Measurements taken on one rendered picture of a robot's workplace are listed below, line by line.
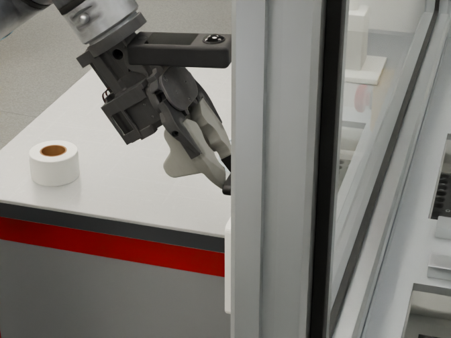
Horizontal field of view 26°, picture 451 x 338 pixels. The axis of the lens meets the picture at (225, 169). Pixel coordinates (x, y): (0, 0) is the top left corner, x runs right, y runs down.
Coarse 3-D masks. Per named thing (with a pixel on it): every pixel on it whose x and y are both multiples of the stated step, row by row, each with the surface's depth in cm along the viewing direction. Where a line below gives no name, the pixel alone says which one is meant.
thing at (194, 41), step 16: (144, 32) 109; (160, 32) 109; (128, 48) 106; (144, 48) 105; (160, 48) 105; (176, 48) 105; (192, 48) 104; (208, 48) 104; (224, 48) 103; (144, 64) 106; (160, 64) 106; (176, 64) 105; (192, 64) 105; (208, 64) 104; (224, 64) 104
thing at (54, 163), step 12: (48, 144) 142; (60, 144) 142; (72, 144) 142; (36, 156) 139; (48, 156) 139; (60, 156) 139; (72, 156) 139; (36, 168) 139; (48, 168) 138; (60, 168) 138; (72, 168) 140; (36, 180) 140; (48, 180) 139; (60, 180) 139; (72, 180) 141
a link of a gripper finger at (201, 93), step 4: (196, 80) 113; (200, 88) 113; (200, 92) 112; (204, 92) 113; (200, 96) 112; (204, 96) 113; (208, 96) 113; (208, 100) 113; (208, 104) 113; (212, 104) 113; (212, 108) 113; (216, 112) 113; (216, 116) 113; (220, 120) 113
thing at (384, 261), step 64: (384, 0) 42; (448, 0) 42; (384, 64) 44; (448, 64) 43; (384, 128) 45; (448, 128) 44; (384, 192) 47; (448, 192) 46; (384, 256) 48; (448, 256) 47; (384, 320) 50; (448, 320) 49
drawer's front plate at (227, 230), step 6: (228, 222) 98; (228, 228) 98; (228, 234) 98; (228, 240) 98; (228, 246) 98; (228, 252) 99; (228, 258) 99; (228, 264) 99; (228, 270) 100; (228, 276) 100; (228, 282) 100; (228, 288) 101; (228, 294) 101; (228, 300) 102; (228, 306) 102; (228, 312) 102
